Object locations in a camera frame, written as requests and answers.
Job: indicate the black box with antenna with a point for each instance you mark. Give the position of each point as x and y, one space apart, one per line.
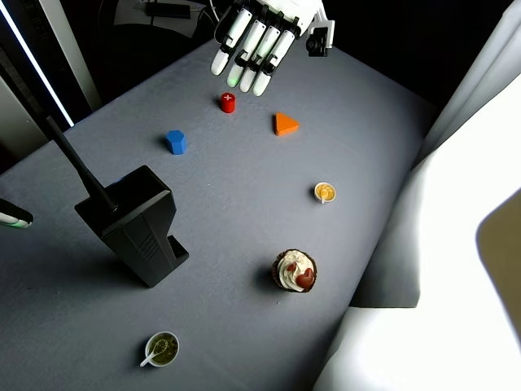
134 220

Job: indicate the red cylinder block white cross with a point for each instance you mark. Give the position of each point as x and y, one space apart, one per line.
228 102

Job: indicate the orange triangular block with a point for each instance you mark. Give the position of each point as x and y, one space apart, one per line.
284 124

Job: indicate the blue hexagonal block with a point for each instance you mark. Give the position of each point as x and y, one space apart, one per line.
176 142

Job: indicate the small white cup orange drink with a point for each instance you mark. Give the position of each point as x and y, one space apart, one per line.
325 192

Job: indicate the white pillar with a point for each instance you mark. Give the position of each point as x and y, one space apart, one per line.
69 49

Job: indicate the grey table cloth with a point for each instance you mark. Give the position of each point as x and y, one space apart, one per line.
244 228

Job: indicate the white light strip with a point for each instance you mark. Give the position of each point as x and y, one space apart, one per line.
36 65

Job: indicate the toy cupcake with cream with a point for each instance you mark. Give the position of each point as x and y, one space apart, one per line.
295 271

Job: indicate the white curtain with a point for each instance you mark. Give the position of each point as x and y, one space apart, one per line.
439 244

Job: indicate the beige panel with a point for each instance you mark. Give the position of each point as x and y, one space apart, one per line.
500 260

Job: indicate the white bowl green soup spoon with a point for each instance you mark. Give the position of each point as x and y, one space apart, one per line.
162 349

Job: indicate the black wrist camera white mount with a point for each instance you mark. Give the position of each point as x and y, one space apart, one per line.
319 40

